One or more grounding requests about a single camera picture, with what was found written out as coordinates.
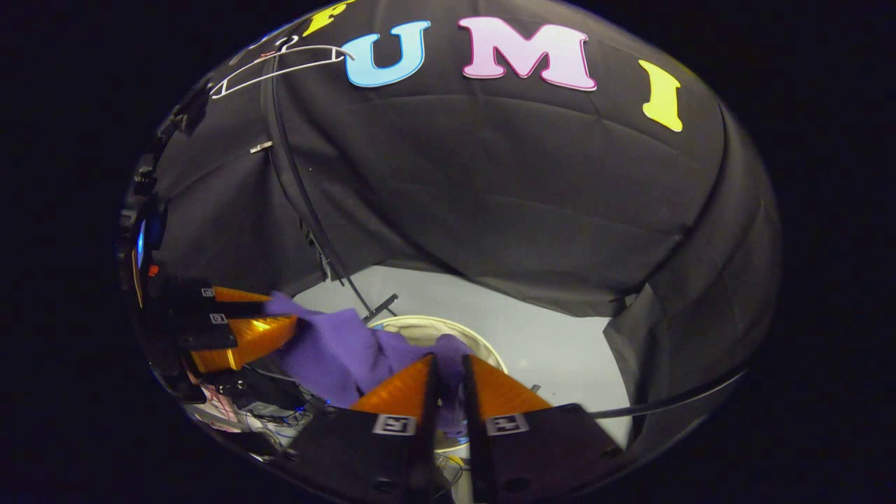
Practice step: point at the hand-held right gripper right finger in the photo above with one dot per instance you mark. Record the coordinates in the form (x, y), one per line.
(476, 455)

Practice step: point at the yellow round laundry hamper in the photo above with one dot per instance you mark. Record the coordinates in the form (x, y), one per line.
(420, 329)

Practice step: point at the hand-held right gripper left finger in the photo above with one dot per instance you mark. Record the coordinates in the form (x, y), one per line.
(425, 455)

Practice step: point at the black clothes rack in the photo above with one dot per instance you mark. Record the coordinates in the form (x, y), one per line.
(381, 306)

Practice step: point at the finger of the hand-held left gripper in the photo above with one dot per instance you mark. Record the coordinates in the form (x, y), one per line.
(234, 302)
(210, 332)

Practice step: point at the black equipment box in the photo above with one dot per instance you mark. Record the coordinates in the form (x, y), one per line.
(259, 388)

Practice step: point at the white plastic hanger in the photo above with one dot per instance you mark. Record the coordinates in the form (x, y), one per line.
(280, 75)

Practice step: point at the silver clip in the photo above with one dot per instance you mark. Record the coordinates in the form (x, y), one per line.
(260, 146)

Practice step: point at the pink paper sheet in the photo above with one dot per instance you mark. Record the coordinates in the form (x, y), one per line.
(220, 402)

